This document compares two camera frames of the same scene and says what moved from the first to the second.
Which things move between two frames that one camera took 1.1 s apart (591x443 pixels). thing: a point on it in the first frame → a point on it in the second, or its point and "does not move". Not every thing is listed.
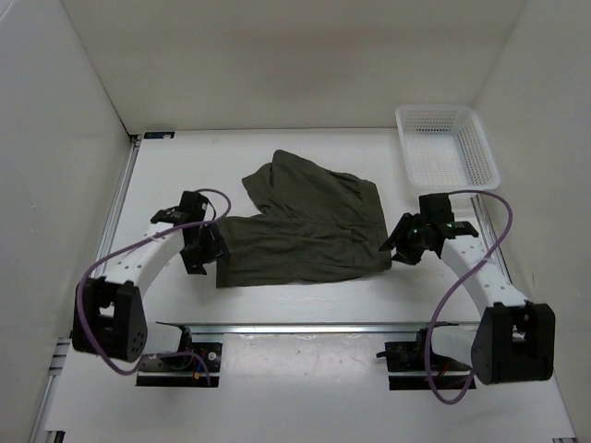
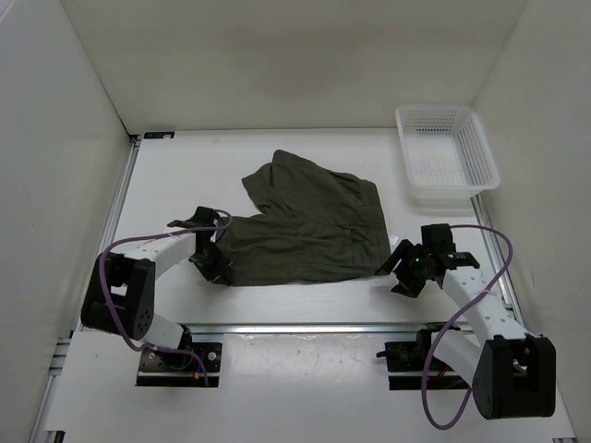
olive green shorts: (316, 223) does not move
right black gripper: (397, 238) → (404, 250)
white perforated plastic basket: (445, 148) does not move
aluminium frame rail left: (45, 420) does not move
